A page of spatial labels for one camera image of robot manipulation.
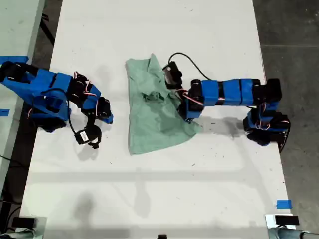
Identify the long blue tape strip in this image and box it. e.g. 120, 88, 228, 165
0, 56, 29, 65

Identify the blue tape patch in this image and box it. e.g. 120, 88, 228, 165
276, 200, 293, 210

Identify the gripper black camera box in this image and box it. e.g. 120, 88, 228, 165
162, 61, 184, 88
74, 124, 103, 150

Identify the thin black floor cable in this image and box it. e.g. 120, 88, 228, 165
0, 154, 18, 165

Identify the small black box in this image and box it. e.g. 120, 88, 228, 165
275, 215, 300, 226
11, 217, 37, 229

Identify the camera black stalk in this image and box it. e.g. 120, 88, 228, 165
86, 114, 97, 129
165, 83, 185, 92

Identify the silver metal plate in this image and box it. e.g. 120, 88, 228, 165
18, 216, 47, 239
265, 213, 297, 230

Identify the pale side table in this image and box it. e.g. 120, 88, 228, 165
0, 0, 45, 190

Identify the pale green T-shirt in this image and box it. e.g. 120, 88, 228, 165
124, 53, 204, 156

